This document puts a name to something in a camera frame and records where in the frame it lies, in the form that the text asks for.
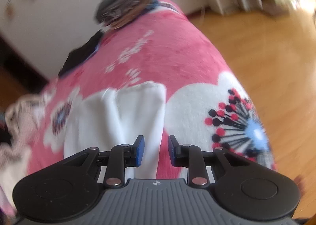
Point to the pink floral blanket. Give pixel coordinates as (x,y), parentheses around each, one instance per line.
(172,54)

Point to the cream sweater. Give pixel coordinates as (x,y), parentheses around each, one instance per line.
(12,178)

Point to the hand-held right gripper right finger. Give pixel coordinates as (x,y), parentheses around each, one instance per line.
(172,151)

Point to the folded black garment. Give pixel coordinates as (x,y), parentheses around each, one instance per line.
(81,52)

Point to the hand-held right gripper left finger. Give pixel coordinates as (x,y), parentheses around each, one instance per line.
(140,149)

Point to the white button shirt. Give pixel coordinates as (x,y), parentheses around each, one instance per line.
(138,116)

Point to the stack of folded clothes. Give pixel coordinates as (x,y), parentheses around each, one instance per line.
(123,8)

